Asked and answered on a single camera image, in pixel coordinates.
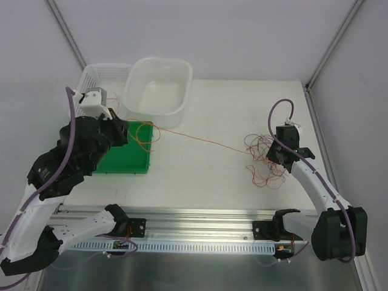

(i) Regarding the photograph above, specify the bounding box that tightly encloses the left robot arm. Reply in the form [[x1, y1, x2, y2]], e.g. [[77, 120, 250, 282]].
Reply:
[[1, 116, 129, 276]]

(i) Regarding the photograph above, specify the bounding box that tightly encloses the aluminium extrusion rail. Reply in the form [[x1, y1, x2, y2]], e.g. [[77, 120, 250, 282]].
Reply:
[[51, 206, 316, 243]]

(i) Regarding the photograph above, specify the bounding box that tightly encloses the left aluminium frame post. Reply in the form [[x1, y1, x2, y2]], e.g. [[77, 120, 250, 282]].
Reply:
[[44, 0, 87, 70]]

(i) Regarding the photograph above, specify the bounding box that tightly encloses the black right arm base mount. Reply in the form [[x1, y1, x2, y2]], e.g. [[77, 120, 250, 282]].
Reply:
[[252, 221, 292, 242]]

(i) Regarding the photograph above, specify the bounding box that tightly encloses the right aluminium frame post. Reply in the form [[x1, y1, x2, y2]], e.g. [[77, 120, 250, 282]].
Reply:
[[305, 0, 365, 92]]

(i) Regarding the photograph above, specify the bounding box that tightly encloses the green plastic tray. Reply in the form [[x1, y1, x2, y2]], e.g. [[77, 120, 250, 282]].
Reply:
[[95, 121, 153, 175]]

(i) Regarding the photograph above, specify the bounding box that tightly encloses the white slotted cable duct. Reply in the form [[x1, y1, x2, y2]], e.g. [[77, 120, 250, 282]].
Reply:
[[70, 239, 275, 255]]

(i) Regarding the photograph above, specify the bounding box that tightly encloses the white plastic tub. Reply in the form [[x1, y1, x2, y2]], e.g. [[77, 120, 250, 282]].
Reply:
[[122, 58, 193, 129]]

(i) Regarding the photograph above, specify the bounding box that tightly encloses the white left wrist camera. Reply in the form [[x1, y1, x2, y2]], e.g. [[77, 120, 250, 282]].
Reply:
[[79, 87, 112, 119]]

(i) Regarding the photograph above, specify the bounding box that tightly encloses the aluminium frame post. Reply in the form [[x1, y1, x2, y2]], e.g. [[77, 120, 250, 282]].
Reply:
[[44, 0, 87, 70], [305, 0, 365, 92]]

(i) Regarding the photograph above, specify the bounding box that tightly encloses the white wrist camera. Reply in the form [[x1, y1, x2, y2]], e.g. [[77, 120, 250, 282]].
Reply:
[[79, 87, 112, 119], [284, 119, 303, 135]]

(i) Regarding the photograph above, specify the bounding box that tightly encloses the white perforated basket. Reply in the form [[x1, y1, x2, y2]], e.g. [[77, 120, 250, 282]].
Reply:
[[76, 63, 131, 119]]

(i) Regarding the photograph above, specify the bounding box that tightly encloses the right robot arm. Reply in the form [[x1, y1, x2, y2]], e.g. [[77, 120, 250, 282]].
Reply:
[[267, 124, 367, 262]]

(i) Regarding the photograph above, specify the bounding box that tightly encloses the orange cable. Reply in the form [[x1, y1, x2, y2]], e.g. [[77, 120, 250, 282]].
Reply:
[[127, 118, 287, 190]]

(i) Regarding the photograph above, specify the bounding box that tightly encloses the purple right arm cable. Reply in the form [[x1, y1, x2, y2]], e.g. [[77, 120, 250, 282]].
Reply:
[[268, 98, 357, 263]]

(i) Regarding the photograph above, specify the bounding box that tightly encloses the black white-striped cable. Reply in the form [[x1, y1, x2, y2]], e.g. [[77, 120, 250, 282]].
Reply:
[[244, 133, 289, 178]]

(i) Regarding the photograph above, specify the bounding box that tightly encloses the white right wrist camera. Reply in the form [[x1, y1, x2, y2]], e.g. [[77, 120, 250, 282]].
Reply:
[[284, 119, 303, 135]]

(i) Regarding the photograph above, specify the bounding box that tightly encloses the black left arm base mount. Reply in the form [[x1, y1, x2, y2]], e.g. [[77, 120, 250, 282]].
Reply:
[[116, 218, 147, 238]]

